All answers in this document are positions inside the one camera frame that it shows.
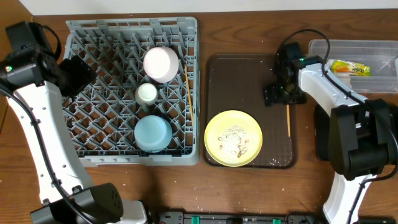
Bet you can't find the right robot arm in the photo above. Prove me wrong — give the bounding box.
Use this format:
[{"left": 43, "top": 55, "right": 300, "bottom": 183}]
[{"left": 264, "top": 43, "right": 397, "bottom": 223}]

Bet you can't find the pink plate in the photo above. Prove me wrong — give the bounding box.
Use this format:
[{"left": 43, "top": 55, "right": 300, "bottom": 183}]
[{"left": 143, "top": 47, "right": 179, "bottom": 83}]

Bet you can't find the cream white cup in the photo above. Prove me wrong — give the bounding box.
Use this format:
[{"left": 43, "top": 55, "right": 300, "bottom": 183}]
[{"left": 135, "top": 83, "right": 158, "bottom": 106}]

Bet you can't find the light blue bowl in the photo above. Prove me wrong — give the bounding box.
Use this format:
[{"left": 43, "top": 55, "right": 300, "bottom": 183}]
[{"left": 134, "top": 115, "right": 172, "bottom": 153}]

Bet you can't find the clear plastic waste bin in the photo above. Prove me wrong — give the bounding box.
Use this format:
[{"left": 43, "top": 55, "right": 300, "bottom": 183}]
[{"left": 307, "top": 39, "right": 398, "bottom": 94}]

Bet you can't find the grey plastic dish rack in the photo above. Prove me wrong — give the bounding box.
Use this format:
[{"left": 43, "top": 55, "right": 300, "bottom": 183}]
[{"left": 63, "top": 17, "right": 200, "bottom": 167}]

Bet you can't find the yellow plate with crumbs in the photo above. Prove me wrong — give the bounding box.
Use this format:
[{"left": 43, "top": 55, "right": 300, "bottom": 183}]
[{"left": 204, "top": 110, "right": 263, "bottom": 167}]

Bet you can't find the black waste bin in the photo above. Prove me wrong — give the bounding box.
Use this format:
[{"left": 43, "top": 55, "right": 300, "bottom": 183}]
[{"left": 313, "top": 104, "right": 398, "bottom": 165}]

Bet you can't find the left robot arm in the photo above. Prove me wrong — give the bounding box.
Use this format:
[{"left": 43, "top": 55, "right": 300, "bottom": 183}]
[{"left": 1, "top": 21, "right": 149, "bottom": 224}]

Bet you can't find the wooden chopstick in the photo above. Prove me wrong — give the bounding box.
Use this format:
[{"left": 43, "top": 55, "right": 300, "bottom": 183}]
[
  {"left": 286, "top": 105, "right": 291, "bottom": 137},
  {"left": 184, "top": 64, "right": 194, "bottom": 127}
]

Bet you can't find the foil snack wrapper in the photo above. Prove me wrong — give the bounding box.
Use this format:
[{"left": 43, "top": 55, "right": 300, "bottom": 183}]
[{"left": 327, "top": 59, "right": 371, "bottom": 88}]

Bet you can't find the dark brown serving tray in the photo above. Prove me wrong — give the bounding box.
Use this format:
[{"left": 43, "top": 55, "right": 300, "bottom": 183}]
[{"left": 205, "top": 54, "right": 297, "bottom": 169}]

